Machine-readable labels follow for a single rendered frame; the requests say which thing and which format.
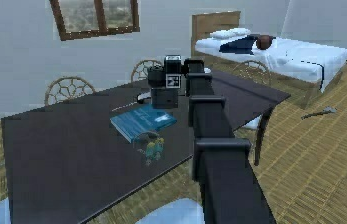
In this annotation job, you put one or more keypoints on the teal yellow glass ornament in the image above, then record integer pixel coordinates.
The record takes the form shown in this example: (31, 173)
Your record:
(151, 148)

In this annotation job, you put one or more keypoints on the small white cup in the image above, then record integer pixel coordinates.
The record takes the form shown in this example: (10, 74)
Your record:
(207, 70)

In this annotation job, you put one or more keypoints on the blue book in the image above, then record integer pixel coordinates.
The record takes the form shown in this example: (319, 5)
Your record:
(141, 120)

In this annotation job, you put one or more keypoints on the brown ball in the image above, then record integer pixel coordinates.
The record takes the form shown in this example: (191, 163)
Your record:
(264, 42)

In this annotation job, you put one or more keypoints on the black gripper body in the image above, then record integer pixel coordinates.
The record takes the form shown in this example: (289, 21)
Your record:
(163, 98)

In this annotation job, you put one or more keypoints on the wicker back chair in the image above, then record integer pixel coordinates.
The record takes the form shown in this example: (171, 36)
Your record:
(142, 70)
(68, 90)
(252, 71)

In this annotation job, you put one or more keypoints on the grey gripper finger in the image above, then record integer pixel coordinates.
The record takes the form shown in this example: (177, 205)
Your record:
(125, 107)
(143, 95)

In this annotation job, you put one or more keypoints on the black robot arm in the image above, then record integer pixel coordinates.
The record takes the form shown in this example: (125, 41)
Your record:
(221, 166)

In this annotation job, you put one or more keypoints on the white pillow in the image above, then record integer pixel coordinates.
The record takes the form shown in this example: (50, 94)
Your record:
(229, 32)

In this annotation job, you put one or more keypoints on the wooden bed white sheet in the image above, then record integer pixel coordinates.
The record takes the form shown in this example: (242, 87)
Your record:
(294, 58)

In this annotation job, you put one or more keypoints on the brown framed window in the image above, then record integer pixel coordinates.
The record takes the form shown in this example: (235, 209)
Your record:
(97, 16)

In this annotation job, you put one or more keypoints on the dark blue cloth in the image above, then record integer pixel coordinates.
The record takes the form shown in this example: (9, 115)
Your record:
(239, 46)

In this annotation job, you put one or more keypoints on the black dining table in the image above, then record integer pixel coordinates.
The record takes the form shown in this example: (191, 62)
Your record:
(64, 150)

